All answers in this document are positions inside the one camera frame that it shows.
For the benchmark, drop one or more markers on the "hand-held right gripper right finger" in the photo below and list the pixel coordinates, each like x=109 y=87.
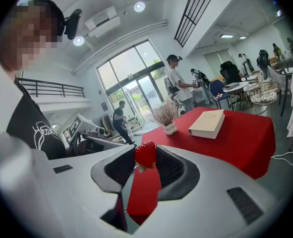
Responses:
x=210 y=187

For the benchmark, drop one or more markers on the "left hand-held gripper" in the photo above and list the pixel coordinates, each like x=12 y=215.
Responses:
x=78 y=125

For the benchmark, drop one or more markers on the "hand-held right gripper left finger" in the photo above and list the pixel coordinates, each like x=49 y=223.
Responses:
x=81 y=182

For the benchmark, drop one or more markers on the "small red object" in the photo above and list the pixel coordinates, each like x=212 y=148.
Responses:
x=145 y=152

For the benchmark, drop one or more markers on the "red cloth covered table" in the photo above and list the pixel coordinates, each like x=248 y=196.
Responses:
x=235 y=145

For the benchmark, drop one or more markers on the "beige hardcover book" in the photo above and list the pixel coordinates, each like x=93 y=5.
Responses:
x=207 y=123

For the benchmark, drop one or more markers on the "dried flowers in white vase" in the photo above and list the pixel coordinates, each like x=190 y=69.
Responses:
x=170 y=129

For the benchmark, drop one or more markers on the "black balcony railing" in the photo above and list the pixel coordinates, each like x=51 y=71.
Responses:
x=62 y=85

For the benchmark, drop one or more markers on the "person's black printed shirt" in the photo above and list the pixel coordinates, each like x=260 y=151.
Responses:
x=27 y=123

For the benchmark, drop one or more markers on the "glass entrance door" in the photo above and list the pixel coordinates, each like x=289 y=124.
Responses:
x=136 y=66

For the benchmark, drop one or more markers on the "blue chair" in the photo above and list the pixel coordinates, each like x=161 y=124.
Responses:
x=216 y=87

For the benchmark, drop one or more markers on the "round ceiling light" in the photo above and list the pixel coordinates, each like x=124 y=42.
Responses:
x=139 y=6
x=78 y=41

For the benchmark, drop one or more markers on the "round white table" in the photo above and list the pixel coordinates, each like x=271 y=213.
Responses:
x=235 y=86

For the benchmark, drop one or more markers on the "black office chair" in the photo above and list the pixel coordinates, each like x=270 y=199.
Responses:
x=229 y=71

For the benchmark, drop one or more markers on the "white ceiling air conditioner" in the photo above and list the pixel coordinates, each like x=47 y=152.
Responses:
x=101 y=21

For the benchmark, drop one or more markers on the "person's face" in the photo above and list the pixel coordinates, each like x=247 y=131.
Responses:
x=32 y=38

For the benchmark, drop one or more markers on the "rectangular ceiling light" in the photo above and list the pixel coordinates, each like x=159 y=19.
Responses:
x=227 y=36

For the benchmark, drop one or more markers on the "black head-mounted camera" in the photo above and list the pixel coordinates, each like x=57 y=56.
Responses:
x=73 y=23

